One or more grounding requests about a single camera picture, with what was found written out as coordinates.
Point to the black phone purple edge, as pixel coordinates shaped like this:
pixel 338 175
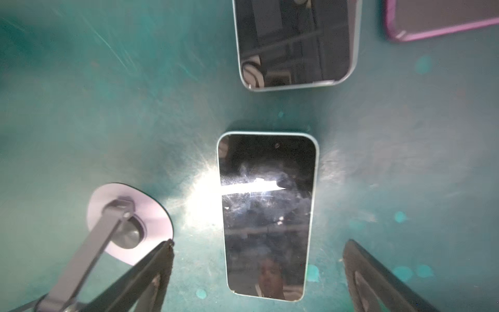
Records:
pixel 411 20

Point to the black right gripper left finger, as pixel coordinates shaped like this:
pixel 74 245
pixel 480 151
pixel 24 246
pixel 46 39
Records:
pixel 143 287

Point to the grey round stand front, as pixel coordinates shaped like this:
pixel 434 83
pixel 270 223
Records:
pixel 125 223

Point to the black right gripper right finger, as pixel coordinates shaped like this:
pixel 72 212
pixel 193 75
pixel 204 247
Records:
pixel 372 286

